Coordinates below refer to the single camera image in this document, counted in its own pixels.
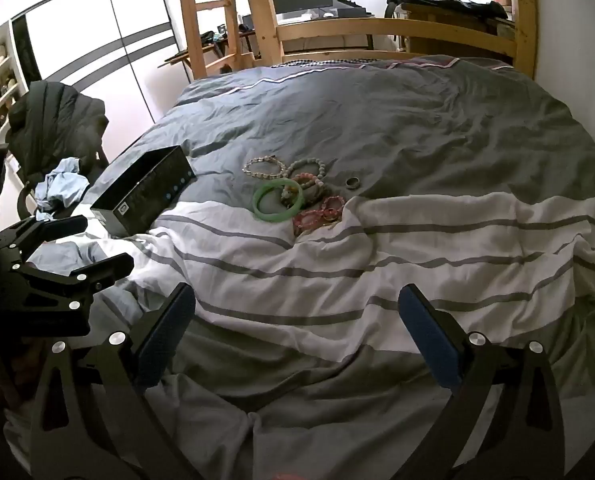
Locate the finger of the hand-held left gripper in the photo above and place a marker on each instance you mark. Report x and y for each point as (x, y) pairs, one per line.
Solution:
(52, 230)
(97, 271)

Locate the wooden bed frame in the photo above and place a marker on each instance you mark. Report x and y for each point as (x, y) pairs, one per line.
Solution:
(377, 25)

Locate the checkered bed sheet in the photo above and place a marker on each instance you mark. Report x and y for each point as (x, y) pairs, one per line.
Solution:
(317, 62)

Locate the grey and white striped duvet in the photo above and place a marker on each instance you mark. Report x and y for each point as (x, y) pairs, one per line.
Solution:
(427, 135)

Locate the wooden ladder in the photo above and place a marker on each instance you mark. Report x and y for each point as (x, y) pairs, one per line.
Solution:
(190, 35)

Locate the white sliding-door wardrobe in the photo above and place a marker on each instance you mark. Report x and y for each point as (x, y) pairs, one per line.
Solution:
(77, 35)

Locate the black rectangular box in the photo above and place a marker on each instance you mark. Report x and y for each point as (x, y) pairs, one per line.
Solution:
(147, 195)

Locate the black puffer jacket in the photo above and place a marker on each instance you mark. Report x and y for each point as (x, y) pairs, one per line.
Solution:
(52, 115)

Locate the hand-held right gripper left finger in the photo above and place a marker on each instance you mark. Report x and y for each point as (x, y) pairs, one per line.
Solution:
(170, 335)

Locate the green jade bangle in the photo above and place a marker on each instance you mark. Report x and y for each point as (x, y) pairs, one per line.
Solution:
(277, 218)

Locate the wooden desk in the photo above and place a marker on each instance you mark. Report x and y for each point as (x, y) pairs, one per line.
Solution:
(452, 30)

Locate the black clothes pile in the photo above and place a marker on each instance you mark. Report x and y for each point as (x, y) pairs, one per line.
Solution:
(447, 5)

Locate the light blue cloth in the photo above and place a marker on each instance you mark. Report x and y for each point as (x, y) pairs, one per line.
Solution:
(62, 185)

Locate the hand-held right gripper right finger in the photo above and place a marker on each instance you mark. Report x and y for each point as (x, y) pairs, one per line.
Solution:
(430, 340)

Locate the black chair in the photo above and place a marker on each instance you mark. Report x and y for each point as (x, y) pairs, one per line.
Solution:
(25, 200)

